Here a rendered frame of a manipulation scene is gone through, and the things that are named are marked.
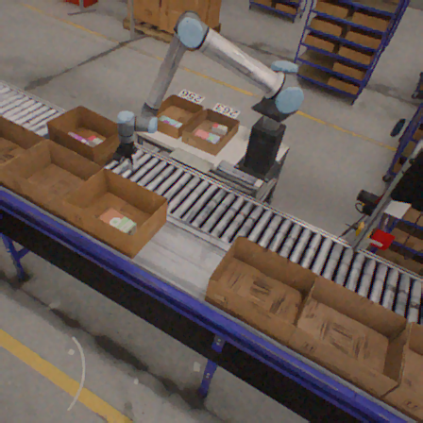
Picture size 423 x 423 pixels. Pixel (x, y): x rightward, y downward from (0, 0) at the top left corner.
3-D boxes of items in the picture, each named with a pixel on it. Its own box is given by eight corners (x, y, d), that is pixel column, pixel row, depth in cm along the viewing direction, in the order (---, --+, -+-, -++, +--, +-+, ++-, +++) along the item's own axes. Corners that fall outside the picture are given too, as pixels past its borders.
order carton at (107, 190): (167, 222, 192) (168, 198, 180) (132, 260, 173) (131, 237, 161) (107, 191, 202) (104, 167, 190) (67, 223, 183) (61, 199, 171)
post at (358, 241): (360, 257, 222) (447, 133, 159) (358, 262, 219) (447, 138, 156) (341, 247, 225) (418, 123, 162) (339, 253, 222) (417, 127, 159)
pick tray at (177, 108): (202, 117, 291) (204, 106, 284) (177, 140, 266) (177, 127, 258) (172, 105, 298) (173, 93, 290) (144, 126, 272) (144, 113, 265)
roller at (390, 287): (387, 269, 213) (396, 274, 212) (369, 344, 179) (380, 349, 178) (393, 265, 209) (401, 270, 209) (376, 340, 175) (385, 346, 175)
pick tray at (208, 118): (238, 131, 283) (240, 120, 276) (215, 157, 258) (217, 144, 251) (206, 118, 290) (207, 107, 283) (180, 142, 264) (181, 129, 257)
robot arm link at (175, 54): (184, -2, 183) (137, 109, 224) (184, 7, 175) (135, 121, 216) (205, 10, 188) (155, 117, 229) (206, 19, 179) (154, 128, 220)
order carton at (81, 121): (126, 148, 251) (126, 126, 239) (95, 169, 232) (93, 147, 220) (83, 126, 262) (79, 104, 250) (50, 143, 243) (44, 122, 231)
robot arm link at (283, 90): (304, 82, 205) (187, 1, 174) (311, 97, 192) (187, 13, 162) (285, 104, 213) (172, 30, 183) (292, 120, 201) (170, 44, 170)
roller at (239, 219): (253, 199, 231) (246, 199, 234) (214, 254, 197) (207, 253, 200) (256, 206, 233) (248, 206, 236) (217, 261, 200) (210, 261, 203)
